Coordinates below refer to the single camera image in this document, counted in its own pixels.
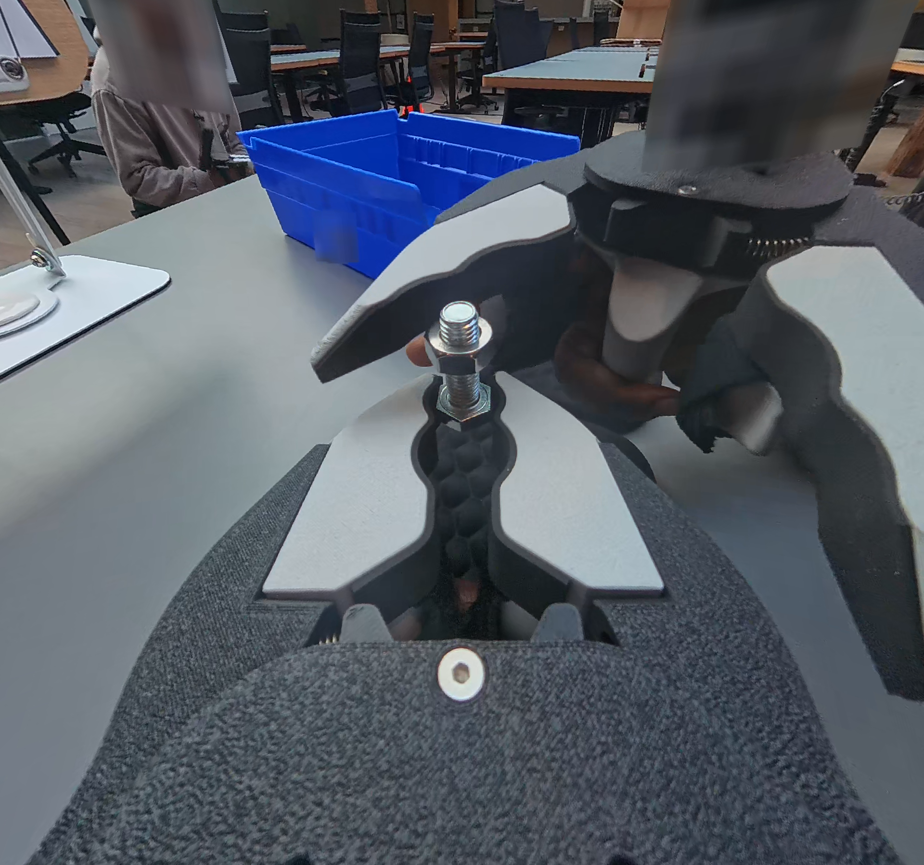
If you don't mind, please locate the black office chair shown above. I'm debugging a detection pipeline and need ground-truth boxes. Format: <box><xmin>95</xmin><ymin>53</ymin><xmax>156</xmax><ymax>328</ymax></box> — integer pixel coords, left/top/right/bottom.
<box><xmin>27</xmin><ymin>92</ymin><xmax>107</xmax><ymax>178</ymax></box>
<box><xmin>213</xmin><ymin>0</ymin><xmax>287</xmax><ymax>131</ymax></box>
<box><xmin>338</xmin><ymin>9</ymin><xmax>385</xmax><ymax>116</ymax></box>
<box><xmin>408</xmin><ymin>12</ymin><xmax>437</xmax><ymax>105</ymax></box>
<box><xmin>494</xmin><ymin>0</ymin><xmax>554</xmax><ymax>73</ymax></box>

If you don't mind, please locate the printed instruction sheet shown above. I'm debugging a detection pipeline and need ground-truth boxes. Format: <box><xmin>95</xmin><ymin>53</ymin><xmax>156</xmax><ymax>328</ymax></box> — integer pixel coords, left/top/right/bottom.
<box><xmin>0</xmin><ymin>0</ymin><xmax>60</xmax><ymax>59</ymax></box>

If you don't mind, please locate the black honeycomb wrist pad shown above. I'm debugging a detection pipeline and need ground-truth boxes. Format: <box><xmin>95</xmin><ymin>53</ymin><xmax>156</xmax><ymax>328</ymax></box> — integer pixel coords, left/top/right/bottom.
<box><xmin>432</xmin><ymin>423</ymin><xmax>512</xmax><ymax>577</ymax></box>

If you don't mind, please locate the brown cardboard box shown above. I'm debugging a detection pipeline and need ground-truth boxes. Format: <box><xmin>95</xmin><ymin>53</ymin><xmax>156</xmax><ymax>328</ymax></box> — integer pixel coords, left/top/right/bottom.
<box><xmin>616</xmin><ymin>0</ymin><xmax>677</xmax><ymax>44</ymax></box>

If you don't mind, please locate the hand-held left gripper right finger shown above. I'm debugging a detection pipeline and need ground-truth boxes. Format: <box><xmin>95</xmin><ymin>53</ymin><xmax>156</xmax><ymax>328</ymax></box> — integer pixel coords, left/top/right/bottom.
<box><xmin>489</xmin><ymin>372</ymin><xmax>667</xmax><ymax>605</ymax></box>

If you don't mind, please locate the silver hex bolt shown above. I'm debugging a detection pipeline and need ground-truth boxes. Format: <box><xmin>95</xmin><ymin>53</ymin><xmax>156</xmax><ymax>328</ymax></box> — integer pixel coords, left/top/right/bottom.
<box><xmin>435</xmin><ymin>302</ymin><xmax>495</xmax><ymax>423</ymax></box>

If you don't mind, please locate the silver hex nut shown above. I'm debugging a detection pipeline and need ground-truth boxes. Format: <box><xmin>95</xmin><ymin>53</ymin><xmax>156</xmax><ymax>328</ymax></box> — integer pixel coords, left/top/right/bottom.
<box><xmin>423</xmin><ymin>323</ymin><xmax>496</xmax><ymax>376</ymax></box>

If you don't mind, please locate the blue plastic bin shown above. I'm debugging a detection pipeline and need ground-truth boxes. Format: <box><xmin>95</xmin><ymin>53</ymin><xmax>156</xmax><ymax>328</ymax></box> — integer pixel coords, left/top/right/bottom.
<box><xmin>238</xmin><ymin>110</ymin><xmax>582</xmax><ymax>280</ymax></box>

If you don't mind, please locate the person's right hand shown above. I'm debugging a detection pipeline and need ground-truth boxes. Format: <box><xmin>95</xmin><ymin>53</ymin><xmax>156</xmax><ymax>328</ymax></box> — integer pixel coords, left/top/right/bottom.
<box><xmin>406</xmin><ymin>258</ymin><xmax>784</xmax><ymax>456</ymax></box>

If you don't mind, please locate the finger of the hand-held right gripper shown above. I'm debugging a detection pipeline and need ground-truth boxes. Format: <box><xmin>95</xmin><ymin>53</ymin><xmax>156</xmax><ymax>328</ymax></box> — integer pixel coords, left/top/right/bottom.
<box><xmin>310</xmin><ymin>182</ymin><xmax>578</xmax><ymax>384</ymax></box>
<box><xmin>720</xmin><ymin>244</ymin><xmax>924</xmax><ymax>701</ymax></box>

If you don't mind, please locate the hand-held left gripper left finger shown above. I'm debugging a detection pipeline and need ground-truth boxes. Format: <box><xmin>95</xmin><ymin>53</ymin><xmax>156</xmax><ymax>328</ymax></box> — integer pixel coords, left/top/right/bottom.
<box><xmin>260</xmin><ymin>374</ymin><xmax>443</xmax><ymax>602</ymax></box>

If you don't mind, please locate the grey background desk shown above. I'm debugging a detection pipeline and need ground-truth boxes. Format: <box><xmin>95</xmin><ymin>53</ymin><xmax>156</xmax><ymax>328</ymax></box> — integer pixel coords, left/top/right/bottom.
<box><xmin>482</xmin><ymin>48</ymin><xmax>659</xmax><ymax>127</ymax></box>

